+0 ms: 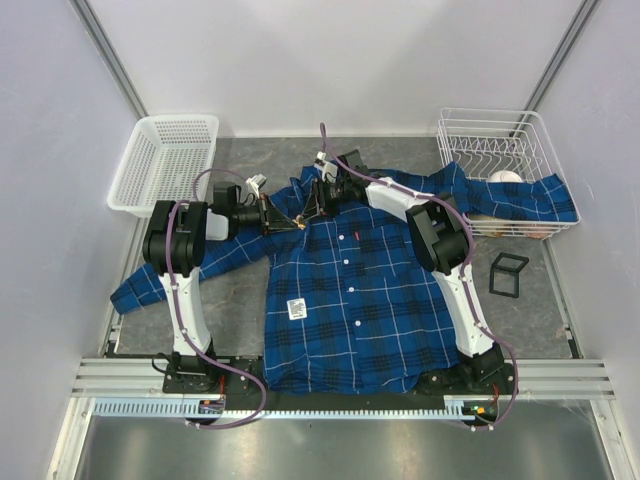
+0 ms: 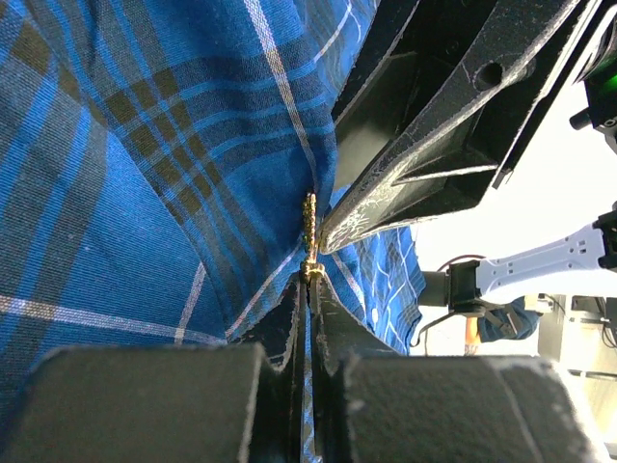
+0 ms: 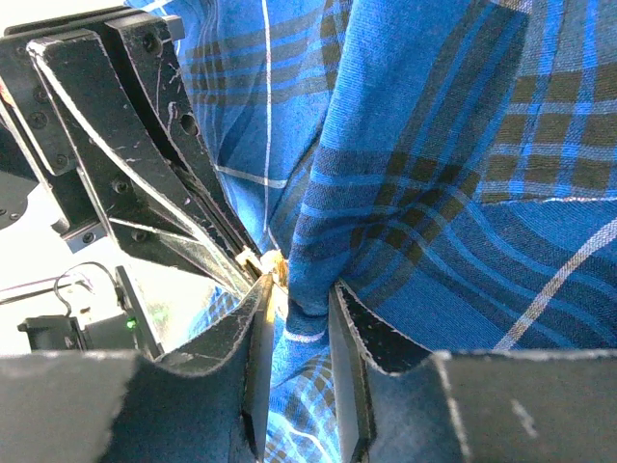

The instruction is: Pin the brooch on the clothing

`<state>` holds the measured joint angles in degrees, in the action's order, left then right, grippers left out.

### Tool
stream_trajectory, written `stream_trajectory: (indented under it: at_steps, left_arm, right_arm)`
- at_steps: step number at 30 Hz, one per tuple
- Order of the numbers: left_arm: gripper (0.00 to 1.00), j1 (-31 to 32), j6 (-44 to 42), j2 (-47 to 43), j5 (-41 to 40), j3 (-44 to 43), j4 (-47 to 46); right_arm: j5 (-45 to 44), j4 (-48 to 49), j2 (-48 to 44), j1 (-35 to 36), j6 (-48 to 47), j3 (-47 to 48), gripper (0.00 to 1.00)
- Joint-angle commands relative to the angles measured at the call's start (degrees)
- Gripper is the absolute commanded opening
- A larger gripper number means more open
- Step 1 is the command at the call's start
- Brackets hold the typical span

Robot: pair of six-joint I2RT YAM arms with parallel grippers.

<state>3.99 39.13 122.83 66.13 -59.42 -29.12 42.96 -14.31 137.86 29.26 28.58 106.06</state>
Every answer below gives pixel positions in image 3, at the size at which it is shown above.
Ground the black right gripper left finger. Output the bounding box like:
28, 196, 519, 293
1, 275, 274, 462

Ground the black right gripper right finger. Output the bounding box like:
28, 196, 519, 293
329, 283, 616, 462

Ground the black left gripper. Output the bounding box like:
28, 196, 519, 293
1, 7, 261, 289

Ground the blue plaid shirt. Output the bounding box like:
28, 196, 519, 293
137, 1, 616, 462

